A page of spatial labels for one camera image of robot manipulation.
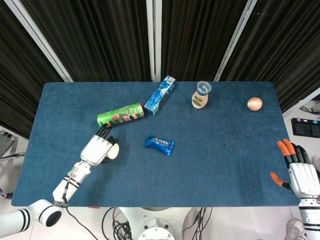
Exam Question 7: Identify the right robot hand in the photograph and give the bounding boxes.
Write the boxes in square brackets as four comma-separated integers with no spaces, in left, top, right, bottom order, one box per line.
[270,139,320,200]

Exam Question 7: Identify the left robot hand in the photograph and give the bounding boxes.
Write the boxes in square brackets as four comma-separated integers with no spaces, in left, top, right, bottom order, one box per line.
[79,124,118,167]

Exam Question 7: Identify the white paper cup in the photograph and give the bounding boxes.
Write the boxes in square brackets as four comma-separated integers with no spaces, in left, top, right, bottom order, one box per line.
[106,142,120,160]

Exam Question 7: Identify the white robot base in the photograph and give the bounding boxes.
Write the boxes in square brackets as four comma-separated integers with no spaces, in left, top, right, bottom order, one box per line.
[118,206,198,240]

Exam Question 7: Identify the green chip can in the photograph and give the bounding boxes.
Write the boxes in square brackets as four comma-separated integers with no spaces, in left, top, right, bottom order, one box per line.
[96,101,145,130]

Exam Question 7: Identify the black device with buttons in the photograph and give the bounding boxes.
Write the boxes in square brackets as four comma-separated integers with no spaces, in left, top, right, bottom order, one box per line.
[291,117,320,138]

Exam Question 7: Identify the white sneaker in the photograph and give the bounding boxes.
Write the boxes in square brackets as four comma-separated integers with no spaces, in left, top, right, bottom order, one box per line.
[286,218,308,240]

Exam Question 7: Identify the blue snack packet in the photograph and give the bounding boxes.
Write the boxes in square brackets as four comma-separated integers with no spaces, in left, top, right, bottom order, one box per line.
[144,133,176,157]

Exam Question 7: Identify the brown egg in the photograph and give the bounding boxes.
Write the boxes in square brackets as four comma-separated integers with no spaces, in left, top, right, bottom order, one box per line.
[247,96,263,111]

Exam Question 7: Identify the blue toothpaste box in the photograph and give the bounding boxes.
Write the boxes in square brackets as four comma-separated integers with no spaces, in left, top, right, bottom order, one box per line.
[144,75,177,117]

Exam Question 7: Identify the blue table cloth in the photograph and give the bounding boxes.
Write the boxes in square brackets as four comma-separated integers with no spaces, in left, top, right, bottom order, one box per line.
[11,81,301,208]

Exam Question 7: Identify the beige sauce bottle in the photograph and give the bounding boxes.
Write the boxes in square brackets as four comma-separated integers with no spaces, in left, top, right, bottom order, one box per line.
[191,80,212,110]

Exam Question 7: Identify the black cable bundle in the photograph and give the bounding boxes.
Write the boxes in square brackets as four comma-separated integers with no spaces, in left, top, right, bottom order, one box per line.
[101,206,136,240]
[181,206,213,240]

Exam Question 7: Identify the white aluminium post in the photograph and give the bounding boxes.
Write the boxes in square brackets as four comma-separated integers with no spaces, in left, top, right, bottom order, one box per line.
[213,0,262,82]
[4,0,74,83]
[146,0,163,82]

